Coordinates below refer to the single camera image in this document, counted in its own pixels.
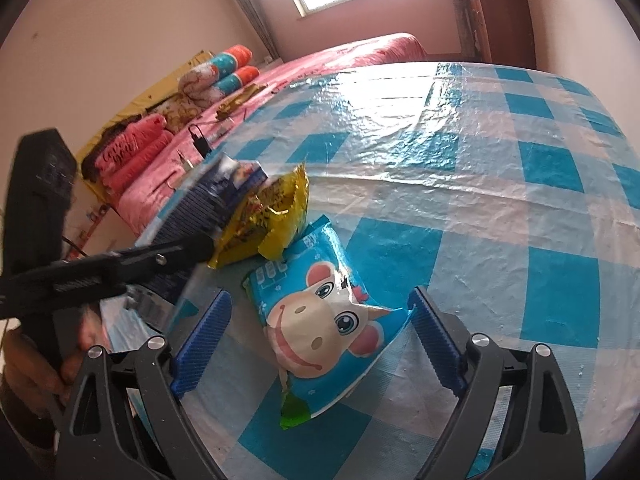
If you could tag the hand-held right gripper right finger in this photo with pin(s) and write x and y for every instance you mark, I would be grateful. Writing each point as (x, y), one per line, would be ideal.
(435, 345)

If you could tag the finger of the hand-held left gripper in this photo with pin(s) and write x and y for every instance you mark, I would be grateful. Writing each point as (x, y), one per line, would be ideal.
(190, 247)
(200, 205)

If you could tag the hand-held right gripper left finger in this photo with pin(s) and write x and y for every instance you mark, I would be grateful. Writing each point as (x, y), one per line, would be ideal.
(200, 345)

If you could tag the blue snack packet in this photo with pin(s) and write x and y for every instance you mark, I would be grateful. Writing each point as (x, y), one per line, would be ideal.
(245, 175)

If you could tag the blue cartoon cow packet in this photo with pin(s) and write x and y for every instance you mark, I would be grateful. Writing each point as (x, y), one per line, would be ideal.
(320, 320)

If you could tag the person's left hand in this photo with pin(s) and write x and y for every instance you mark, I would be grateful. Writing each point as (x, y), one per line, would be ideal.
(30, 370)

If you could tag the black charger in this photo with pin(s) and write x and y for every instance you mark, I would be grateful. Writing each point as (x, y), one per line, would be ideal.
(201, 141)

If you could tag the pink pillow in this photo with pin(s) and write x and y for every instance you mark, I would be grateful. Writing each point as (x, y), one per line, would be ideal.
(132, 142)
(145, 162)

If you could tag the yellow snack packet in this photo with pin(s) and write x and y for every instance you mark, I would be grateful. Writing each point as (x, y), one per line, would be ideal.
(270, 215)

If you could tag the beige floral quilt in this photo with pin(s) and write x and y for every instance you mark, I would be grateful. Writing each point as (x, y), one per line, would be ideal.
(185, 110)

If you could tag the yellow headboard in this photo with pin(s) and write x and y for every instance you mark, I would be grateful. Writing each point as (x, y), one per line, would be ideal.
(150, 91)

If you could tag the large rolled floral blanket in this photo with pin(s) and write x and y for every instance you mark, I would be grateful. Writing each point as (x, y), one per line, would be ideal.
(210, 72)

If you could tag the blue checked tablecloth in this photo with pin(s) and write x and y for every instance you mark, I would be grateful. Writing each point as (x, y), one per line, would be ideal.
(425, 160)

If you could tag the grey curtain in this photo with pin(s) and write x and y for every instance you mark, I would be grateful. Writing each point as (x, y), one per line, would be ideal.
(250, 5)

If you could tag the pink bed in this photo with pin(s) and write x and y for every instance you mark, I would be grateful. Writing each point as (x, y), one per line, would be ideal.
(350, 52)

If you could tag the patterned curtain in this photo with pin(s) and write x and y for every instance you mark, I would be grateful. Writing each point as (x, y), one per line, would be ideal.
(462, 15)

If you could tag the wooden cabinet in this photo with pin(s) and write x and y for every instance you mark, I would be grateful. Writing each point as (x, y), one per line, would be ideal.
(500, 10)

